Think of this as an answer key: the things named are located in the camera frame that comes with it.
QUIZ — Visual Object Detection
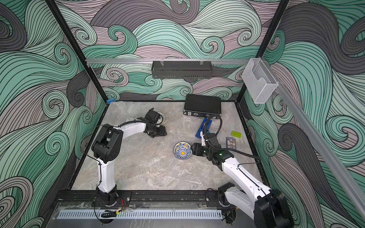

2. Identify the blue patterned ceramic bowl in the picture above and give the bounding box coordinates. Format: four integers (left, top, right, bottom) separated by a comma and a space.
173, 142, 193, 161

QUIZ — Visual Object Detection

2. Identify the clear bubble wrap sheet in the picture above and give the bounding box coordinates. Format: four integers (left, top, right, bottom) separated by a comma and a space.
114, 133, 231, 190

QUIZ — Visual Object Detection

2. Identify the yellow patterned ceramic bowl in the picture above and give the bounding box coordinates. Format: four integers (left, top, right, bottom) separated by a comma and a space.
157, 112, 165, 124

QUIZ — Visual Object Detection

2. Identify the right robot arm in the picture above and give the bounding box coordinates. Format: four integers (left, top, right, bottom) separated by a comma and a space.
192, 132, 294, 228

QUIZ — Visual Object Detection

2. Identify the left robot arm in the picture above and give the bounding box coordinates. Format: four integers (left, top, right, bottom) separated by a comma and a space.
91, 108, 167, 205

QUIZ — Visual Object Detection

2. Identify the small patterned card box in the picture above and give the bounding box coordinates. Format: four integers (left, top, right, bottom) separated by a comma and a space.
226, 137, 236, 149

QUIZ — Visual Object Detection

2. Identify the blue tape dispenser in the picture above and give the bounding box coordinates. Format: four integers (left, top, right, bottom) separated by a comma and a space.
195, 118, 212, 139

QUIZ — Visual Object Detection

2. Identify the green sticky note pad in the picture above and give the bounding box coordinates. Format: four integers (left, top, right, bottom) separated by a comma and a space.
231, 131, 242, 138

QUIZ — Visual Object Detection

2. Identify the black hard case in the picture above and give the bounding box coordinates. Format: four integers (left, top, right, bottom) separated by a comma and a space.
183, 94, 221, 118

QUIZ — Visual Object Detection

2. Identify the blue corner clip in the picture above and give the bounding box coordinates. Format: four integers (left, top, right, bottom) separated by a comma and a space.
106, 99, 115, 104

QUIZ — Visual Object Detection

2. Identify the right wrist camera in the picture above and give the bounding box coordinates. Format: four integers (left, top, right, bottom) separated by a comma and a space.
200, 132, 206, 147

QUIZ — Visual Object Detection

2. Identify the black perforated wall tray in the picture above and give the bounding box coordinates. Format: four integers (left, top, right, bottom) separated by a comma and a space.
151, 61, 213, 80

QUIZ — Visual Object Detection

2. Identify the aluminium rail back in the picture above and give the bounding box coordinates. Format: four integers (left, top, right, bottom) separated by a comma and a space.
86, 58, 249, 65

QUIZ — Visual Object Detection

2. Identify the aluminium rail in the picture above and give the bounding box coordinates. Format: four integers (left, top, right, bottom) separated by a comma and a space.
266, 61, 365, 220
86, 58, 249, 65

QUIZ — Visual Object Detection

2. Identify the clear acrylic wall holder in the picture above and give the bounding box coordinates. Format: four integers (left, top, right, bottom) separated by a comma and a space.
241, 58, 278, 104

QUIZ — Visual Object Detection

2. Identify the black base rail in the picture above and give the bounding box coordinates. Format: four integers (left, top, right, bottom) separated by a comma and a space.
56, 189, 283, 207

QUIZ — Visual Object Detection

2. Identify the white slotted cable duct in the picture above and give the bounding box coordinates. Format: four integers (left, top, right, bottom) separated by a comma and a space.
56, 209, 223, 220

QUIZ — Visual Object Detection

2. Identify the aluminium rail right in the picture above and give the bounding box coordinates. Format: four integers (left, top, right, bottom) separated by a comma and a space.
266, 61, 365, 220

